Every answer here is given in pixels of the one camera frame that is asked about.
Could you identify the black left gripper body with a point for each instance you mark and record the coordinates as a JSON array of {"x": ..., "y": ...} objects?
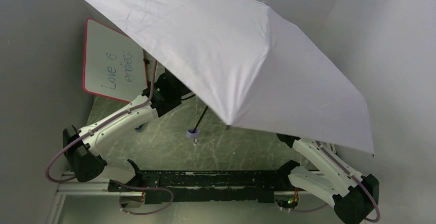
[{"x": 178, "y": 88}]

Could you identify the light purple folding umbrella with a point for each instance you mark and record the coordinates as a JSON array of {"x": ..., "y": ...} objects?
[{"x": 252, "y": 67}]

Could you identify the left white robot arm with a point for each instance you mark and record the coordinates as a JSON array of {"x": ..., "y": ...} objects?
[{"x": 87, "y": 155}]

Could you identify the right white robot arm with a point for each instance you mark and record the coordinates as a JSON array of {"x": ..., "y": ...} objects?
[{"x": 352, "y": 195}]

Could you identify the blue whiteboard marker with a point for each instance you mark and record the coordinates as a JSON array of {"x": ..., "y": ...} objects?
[{"x": 139, "y": 127}]

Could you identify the red framed whiteboard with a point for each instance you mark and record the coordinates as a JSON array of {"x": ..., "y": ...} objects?
[{"x": 114, "y": 65}]

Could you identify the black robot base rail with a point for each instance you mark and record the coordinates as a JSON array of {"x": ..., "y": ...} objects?
[{"x": 203, "y": 186}]

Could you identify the aluminium frame rail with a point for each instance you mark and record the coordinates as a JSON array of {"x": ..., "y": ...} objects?
[{"x": 95, "y": 187}]

